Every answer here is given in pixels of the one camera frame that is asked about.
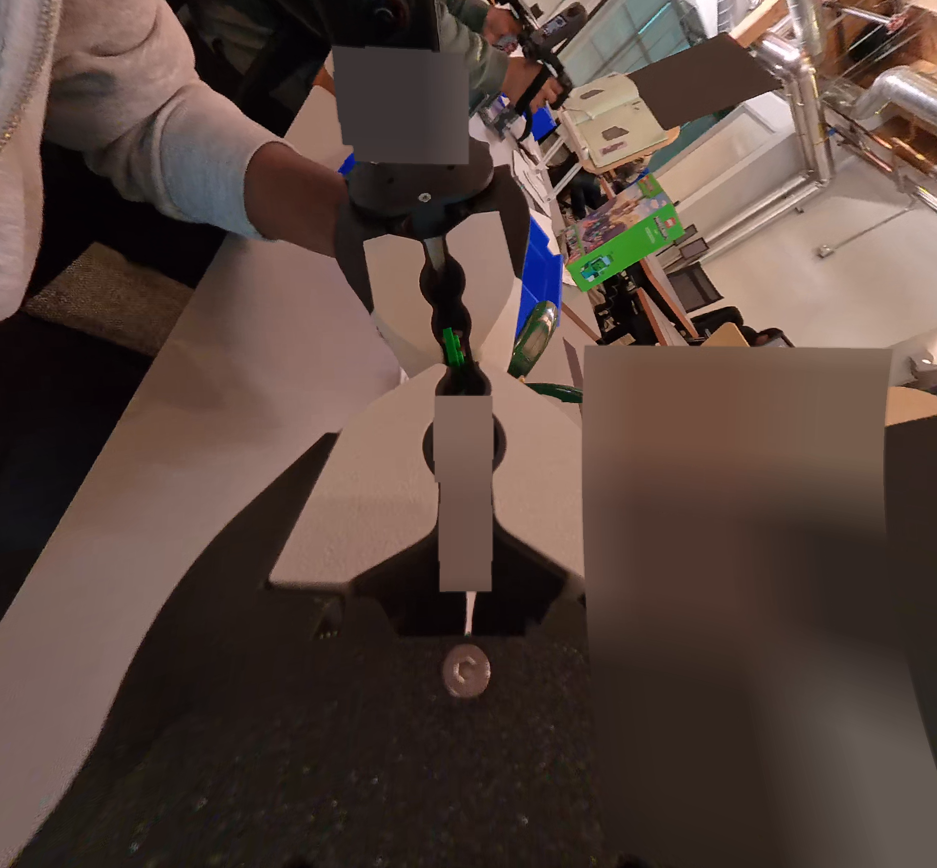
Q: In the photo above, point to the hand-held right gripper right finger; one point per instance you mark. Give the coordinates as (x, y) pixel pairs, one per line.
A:
(542, 487)

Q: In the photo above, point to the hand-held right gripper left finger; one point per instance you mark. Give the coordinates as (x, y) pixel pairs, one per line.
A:
(351, 502)

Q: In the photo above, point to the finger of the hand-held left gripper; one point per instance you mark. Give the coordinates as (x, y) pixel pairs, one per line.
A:
(492, 260)
(395, 282)

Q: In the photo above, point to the bright green toy plate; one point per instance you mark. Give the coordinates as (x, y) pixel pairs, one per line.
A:
(452, 344)

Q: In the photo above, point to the toy pot with green leaves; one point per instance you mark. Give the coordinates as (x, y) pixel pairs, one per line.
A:
(534, 341)

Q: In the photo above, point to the person's left forearm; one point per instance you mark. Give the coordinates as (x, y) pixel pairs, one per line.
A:
(183, 150)

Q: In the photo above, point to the person's left hand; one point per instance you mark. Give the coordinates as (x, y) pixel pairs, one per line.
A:
(293, 194)

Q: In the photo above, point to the green toy box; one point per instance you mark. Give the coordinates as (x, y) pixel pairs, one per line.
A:
(622, 238)

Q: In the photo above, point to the background office table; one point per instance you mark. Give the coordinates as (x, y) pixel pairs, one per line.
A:
(662, 297)

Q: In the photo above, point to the beige chair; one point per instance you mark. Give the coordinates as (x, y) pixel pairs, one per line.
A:
(728, 337)

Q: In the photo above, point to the person's dark pants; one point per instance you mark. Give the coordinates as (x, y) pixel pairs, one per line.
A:
(44, 443)

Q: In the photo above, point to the person in beige hoodie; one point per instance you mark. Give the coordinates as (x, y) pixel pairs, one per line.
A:
(29, 150)

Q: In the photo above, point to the silver ventilation duct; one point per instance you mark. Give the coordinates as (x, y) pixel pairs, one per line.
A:
(812, 114)

